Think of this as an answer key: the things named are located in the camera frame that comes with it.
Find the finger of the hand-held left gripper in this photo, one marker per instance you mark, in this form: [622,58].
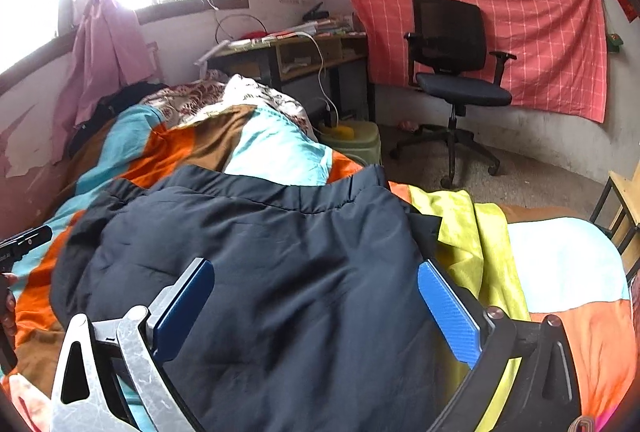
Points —
[35,238]

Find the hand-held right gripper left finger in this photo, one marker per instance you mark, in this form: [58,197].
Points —
[182,307]

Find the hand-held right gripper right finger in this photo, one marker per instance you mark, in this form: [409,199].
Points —
[450,317]

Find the navy padded jacket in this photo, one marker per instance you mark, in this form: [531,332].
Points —
[300,262]

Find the black clothes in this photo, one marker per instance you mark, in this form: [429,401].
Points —
[115,104]

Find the person's left hand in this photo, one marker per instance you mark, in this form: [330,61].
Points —
[10,312]

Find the yellow-green cloth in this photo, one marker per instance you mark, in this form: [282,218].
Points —
[475,232]

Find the pink item on floor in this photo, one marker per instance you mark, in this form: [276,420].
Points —
[407,126]

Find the green plastic stool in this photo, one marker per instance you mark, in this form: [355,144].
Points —
[360,137]

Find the pink hanging cloth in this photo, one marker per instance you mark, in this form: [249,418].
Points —
[100,47]

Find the wooden chair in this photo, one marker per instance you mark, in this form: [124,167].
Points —
[627,192]

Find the floral patterned pillow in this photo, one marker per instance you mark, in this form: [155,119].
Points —
[260,94]

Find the white folding lamp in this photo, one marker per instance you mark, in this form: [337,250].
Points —
[215,51]

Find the wooden desk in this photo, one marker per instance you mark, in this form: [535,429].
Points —
[300,49]

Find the black office chair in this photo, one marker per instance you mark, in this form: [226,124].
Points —
[450,32]

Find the stack of books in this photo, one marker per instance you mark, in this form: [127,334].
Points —
[330,27]

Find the red checked wall cloth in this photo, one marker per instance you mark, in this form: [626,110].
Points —
[540,27]

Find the green wall ornament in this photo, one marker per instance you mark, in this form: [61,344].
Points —
[615,43]

